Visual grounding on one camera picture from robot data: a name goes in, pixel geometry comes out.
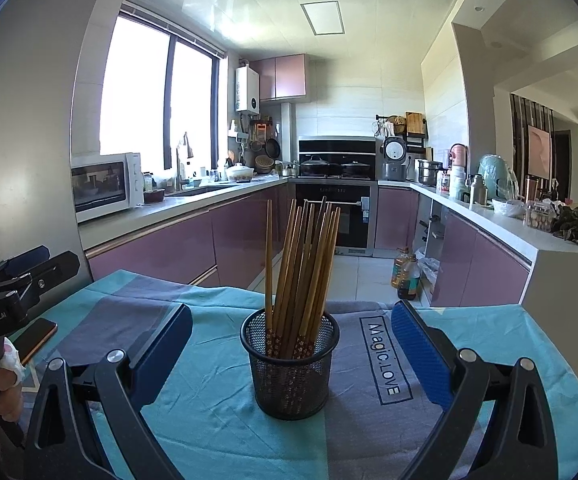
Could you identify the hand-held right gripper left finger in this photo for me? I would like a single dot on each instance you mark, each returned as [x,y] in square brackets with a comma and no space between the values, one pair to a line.
[169,340]

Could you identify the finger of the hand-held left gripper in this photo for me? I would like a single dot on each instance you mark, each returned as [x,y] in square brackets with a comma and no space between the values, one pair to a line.
[51,272]
[26,259]

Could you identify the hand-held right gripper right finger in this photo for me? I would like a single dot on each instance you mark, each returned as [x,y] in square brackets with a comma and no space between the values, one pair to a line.
[419,355]

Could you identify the black mesh cup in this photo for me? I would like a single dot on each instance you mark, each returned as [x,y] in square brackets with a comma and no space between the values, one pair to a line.
[289,385]

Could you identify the bunch of wooden chopsticks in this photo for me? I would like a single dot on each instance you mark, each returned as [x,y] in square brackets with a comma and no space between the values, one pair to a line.
[299,270]

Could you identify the person's left hand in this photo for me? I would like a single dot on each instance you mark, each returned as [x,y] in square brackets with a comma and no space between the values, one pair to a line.
[11,400]

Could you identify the black smartphone with orange edge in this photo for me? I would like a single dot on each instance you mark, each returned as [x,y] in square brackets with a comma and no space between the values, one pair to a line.
[36,340]

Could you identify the white plastic bag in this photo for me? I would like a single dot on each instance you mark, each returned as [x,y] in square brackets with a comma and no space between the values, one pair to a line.
[429,277]

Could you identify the teal and grey tablecloth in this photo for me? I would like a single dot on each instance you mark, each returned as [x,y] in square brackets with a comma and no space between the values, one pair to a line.
[209,410]

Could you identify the yellow cooking oil bottle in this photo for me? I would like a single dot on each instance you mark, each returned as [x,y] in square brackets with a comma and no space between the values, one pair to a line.
[399,270]

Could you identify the pink kitchen base cabinet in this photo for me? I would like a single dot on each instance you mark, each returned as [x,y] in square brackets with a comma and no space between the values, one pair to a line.
[169,250]
[474,260]

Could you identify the white microwave oven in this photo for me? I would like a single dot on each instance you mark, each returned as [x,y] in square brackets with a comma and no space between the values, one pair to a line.
[104,185]

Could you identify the grey refrigerator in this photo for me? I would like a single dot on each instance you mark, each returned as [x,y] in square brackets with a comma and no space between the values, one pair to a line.
[19,135]

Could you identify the dark red bowl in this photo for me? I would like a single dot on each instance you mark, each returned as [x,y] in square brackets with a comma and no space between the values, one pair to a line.
[154,196]

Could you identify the black built-in oven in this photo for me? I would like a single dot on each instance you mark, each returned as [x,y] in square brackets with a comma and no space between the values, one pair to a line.
[349,220]

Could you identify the kitchen sink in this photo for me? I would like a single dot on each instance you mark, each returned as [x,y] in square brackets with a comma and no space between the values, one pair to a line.
[201,190]

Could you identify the steel faucet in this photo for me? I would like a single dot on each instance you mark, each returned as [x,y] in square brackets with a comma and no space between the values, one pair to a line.
[182,170]

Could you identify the white bowl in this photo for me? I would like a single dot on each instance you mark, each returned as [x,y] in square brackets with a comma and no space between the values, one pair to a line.
[509,208]

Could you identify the white plastic jar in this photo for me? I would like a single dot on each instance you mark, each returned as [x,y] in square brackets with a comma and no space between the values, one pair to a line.
[460,185]

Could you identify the steel thermos bottle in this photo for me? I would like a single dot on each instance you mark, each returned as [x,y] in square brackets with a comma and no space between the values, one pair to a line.
[477,190]

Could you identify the white casserole dish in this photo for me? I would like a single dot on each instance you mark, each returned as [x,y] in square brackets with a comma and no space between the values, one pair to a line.
[239,172]

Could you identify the steel stock pot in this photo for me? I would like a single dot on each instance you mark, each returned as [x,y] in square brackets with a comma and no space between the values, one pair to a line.
[429,171]

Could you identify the clear plastic food container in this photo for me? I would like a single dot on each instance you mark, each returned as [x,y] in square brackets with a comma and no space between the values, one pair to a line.
[540,216]

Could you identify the green appliance in plastic cover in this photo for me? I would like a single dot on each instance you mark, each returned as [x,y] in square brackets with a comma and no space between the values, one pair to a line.
[496,175]

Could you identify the black pan with lid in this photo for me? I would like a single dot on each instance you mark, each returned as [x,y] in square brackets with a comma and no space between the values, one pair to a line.
[355,168]

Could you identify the grey rice cooker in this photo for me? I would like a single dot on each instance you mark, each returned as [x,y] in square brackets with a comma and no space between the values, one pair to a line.
[395,157]

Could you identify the kitchen window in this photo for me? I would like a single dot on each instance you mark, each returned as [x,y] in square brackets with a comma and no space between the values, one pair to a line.
[139,90]

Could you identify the pink electric kettle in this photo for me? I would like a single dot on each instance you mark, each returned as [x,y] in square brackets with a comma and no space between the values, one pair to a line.
[459,156]

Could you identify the black wok with lid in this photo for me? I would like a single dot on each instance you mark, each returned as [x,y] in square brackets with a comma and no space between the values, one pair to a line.
[315,166]

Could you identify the hanging black frying pan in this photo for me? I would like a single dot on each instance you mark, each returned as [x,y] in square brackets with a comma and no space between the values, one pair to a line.
[272,148]

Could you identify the black range hood stove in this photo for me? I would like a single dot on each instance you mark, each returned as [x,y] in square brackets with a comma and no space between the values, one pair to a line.
[336,147]

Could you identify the orange hanging kitchen tool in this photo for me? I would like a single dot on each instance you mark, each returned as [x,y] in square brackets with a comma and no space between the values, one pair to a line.
[260,131]

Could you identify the wooden cutting board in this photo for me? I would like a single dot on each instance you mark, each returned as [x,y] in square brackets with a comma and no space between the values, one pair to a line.
[416,123]

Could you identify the white vent pipe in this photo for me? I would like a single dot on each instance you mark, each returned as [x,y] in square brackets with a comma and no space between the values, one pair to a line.
[287,130]

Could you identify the dark striped room divider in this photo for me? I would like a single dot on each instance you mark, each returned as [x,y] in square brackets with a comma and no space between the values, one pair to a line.
[519,120]

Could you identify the white water heater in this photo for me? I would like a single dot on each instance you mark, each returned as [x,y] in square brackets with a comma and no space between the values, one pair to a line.
[247,89]

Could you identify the ceiling light panel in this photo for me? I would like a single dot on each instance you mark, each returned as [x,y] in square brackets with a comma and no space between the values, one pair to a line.
[323,18]

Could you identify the pink wall picture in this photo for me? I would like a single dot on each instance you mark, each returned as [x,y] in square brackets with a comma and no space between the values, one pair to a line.
[539,152]

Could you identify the pink wall cabinet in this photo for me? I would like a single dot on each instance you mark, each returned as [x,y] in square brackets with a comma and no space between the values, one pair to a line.
[284,77]

